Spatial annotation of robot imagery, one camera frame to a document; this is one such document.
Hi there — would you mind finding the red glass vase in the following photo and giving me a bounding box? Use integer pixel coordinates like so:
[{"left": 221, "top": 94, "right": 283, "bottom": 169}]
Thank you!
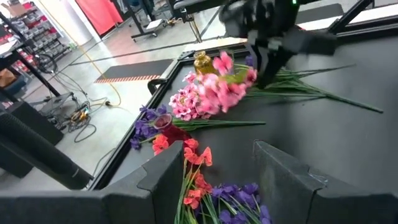
[{"left": 152, "top": 113, "right": 193, "bottom": 144}]

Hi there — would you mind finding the yellow glass vase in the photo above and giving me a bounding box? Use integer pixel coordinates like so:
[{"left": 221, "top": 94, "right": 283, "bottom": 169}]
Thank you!
[{"left": 193, "top": 50, "right": 216, "bottom": 75}]

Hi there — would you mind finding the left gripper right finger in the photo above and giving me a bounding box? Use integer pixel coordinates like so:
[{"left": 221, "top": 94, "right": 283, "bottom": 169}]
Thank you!
[{"left": 253, "top": 139, "right": 398, "bottom": 224}]

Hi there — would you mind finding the yellow cable with plug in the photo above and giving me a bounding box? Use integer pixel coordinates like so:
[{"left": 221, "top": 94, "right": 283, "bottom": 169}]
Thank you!
[{"left": 36, "top": 0, "right": 123, "bottom": 108}]

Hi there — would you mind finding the black round stand pole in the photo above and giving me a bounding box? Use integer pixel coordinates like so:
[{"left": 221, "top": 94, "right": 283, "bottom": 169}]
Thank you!
[{"left": 0, "top": 111, "right": 95, "bottom": 191}]

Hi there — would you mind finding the cardboard box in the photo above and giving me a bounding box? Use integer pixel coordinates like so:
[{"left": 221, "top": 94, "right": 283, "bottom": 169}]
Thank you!
[{"left": 1, "top": 1, "right": 28, "bottom": 18}]

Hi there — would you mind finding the storage rack with bins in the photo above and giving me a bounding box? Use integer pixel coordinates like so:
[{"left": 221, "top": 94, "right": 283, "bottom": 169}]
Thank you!
[{"left": 0, "top": 0, "right": 73, "bottom": 77}]

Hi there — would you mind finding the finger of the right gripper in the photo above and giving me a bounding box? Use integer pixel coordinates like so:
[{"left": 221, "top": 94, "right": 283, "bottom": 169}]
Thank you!
[
  {"left": 248, "top": 42, "right": 272, "bottom": 88},
  {"left": 269, "top": 49, "right": 295, "bottom": 83}
]

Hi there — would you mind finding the brown paper bag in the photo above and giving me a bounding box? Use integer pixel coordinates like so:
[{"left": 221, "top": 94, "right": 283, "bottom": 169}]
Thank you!
[{"left": 0, "top": 68, "right": 18, "bottom": 88}]

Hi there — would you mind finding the black diagonal frame strut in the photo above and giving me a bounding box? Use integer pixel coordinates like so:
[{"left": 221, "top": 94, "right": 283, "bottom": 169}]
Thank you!
[{"left": 328, "top": 0, "right": 374, "bottom": 35}]

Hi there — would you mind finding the black equipment case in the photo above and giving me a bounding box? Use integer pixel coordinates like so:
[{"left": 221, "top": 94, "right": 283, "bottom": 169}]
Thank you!
[{"left": 0, "top": 99, "right": 65, "bottom": 147}]

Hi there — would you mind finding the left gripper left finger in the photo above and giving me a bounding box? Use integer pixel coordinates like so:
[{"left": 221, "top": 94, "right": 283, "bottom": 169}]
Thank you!
[{"left": 0, "top": 140, "right": 185, "bottom": 224}]

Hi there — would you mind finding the red-orange fabric partition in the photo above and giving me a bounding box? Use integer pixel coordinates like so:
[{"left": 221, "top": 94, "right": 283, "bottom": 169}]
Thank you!
[{"left": 75, "top": 0, "right": 124, "bottom": 35}]

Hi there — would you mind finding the black equipment stand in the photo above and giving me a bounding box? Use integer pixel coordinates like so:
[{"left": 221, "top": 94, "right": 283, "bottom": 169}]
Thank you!
[{"left": 123, "top": 0, "right": 170, "bottom": 43}]

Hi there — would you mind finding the hazard-striped black floor mat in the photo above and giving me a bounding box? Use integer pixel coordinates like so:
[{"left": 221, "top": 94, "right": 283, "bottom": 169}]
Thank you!
[{"left": 94, "top": 58, "right": 175, "bottom": 84}]

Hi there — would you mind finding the black floor cable bundle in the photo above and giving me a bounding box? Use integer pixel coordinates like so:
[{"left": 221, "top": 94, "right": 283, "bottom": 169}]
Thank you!
[{"left": 29, "top": 90, "right": 109, "bottom": 144}]

